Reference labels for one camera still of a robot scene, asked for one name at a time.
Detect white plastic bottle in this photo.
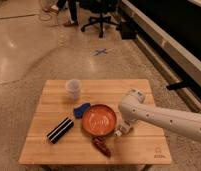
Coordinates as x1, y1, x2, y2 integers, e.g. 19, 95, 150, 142
115, 121, 132, 136

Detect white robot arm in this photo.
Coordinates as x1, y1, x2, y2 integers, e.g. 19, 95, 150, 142
118, 89, 201, 143

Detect clear plastic cup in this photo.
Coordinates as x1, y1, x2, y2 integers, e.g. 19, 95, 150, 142
65, 79, 81, 100

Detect orange round bowl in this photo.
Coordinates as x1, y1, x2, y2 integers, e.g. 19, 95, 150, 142
82, 104, 117, 136

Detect blue sponge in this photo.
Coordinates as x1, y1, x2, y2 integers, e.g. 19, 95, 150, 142
73, 103, 91, 119

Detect wooden table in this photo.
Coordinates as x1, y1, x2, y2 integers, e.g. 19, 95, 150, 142
19, 79, 171, 165

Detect dark red chili pepper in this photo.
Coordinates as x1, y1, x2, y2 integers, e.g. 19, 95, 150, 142
92, 137, 111, 158

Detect black box on floor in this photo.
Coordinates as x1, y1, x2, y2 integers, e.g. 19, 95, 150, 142
119, 22, 137, 40

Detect black white striped box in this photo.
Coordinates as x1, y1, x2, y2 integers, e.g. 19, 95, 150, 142
47, 117, 74, 144

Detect black office chair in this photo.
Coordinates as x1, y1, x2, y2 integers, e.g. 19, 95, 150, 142
79, 0, 119, 38

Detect person's legs and shoes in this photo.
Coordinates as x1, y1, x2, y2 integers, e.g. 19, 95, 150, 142
43, 0, 80, 28

